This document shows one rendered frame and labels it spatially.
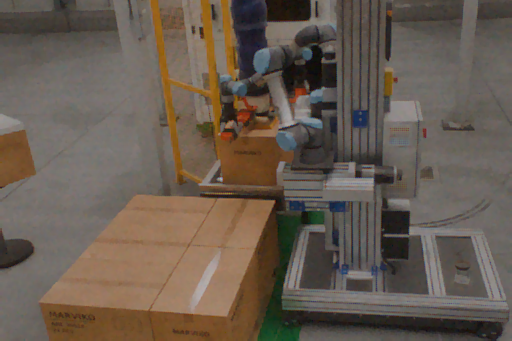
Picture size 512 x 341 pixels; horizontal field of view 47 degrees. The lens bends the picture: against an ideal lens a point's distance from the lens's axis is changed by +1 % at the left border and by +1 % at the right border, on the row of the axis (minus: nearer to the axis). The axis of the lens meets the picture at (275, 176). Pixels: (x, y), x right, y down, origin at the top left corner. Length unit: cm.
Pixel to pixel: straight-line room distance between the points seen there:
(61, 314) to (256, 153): 155
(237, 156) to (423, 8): 880
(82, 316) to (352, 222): 158
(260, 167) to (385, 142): 102
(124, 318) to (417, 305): 160
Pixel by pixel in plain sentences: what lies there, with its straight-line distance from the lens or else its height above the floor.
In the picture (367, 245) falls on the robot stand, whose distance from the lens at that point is 358.
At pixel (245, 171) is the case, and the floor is 69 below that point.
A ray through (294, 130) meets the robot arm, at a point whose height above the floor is 126.
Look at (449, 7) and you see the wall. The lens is 1232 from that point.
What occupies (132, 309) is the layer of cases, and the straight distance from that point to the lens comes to 303.
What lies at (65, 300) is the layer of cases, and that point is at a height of 54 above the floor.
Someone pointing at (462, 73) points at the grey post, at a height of 59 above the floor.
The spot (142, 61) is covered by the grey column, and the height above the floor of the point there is 129.
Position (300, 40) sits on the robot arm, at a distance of 367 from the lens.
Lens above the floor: 232
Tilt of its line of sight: 25 degrees down
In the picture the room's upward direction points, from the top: 4 degrees counter-clockwise
